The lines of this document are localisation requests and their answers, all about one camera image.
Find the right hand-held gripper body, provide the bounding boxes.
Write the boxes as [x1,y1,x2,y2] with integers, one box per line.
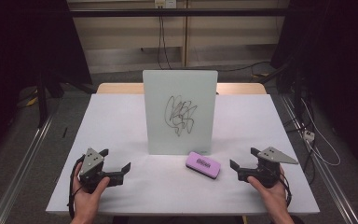
[237,147,299,189]

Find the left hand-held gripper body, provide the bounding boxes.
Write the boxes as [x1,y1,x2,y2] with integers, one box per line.
[78,147,124,193]

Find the purple whiteboard eraser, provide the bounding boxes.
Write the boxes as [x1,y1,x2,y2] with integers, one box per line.
[185,150,222,180]

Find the person's right hand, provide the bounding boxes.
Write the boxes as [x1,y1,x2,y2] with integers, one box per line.
[247,165,289,218]

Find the person's left hand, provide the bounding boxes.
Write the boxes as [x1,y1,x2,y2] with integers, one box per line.
[72,161,111,220]

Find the white table cover sheet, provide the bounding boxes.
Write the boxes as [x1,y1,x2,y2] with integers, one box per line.
[45,93,321,217]

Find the white power strip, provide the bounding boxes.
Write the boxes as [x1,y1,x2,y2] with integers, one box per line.
[303,130,316,143]

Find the black metal stand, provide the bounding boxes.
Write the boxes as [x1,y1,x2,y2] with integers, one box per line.
[35,69,63,129]
[257,60,306,118]

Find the upright white whiteboard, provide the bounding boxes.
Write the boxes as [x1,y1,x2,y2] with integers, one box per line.
[142,69,219,156]

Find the black curtain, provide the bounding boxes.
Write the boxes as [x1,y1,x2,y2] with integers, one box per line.
[0,0,93,169]
[269,0,358,178]

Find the black horizontal bar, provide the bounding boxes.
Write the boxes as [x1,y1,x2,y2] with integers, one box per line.
[69,7,291,18]

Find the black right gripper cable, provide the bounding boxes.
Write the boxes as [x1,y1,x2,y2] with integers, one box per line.
[278,174,294,208]

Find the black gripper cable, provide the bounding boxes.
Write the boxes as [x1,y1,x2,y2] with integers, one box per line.
[66,154,86,220]
[278,174,294,208]

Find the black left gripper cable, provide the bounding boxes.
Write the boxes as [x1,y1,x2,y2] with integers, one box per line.
[66,154,86,220]

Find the metal floor rail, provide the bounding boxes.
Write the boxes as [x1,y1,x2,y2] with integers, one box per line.
[280,93,358,224]
[0,106,60,224]

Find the white floor cable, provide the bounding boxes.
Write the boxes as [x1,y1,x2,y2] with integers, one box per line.
[300,98,342,167]

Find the black floor cable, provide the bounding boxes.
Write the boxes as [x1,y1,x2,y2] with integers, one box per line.
[216,61,272,74]

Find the black hanging cables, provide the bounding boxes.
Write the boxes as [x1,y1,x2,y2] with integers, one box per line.
[157,15,172,70]

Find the white wall socket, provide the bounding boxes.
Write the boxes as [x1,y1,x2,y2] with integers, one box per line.
[154,0,178,9]

